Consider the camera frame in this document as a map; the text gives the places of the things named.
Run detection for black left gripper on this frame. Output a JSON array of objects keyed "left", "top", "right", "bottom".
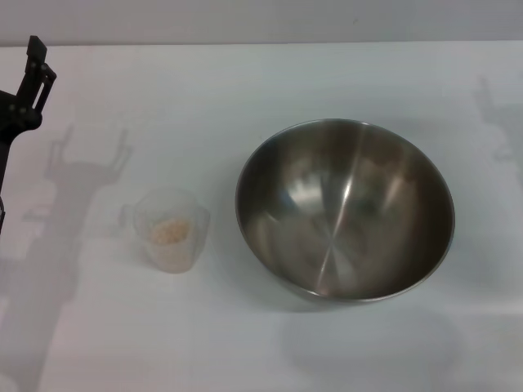
[{"left": 0, "top": 35, "right": 57, "bottom": 242}]

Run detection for white rice grains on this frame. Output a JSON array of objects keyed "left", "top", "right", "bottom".
[{"left": 149, "top": 218, "right": 193, "bottom": 247}]

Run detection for clear plastic measuring cup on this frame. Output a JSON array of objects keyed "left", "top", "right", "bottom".
[{"left": 119, "top": 186, "right": 212, "bottom": 274}]

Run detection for stainless steel mixing bowl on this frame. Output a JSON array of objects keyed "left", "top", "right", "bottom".
[{"left": 235, "top": 118, "right": 457, "bottom": 314}]

